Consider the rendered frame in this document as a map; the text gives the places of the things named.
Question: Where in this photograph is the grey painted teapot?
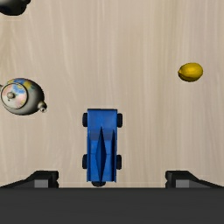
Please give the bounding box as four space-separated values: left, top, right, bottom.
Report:
0 77 48 116

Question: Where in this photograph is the blue toy car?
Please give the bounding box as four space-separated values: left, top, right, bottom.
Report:
81 108 123 187

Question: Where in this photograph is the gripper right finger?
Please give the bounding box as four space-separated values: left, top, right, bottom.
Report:
164 170 224 189

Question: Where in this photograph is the black teapot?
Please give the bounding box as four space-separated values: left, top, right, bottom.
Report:
0 0 32 17

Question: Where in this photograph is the yellow lemon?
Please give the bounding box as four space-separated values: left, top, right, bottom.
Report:
177 62 205 83

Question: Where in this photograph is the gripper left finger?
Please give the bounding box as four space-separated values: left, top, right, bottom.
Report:
0 170 60 189

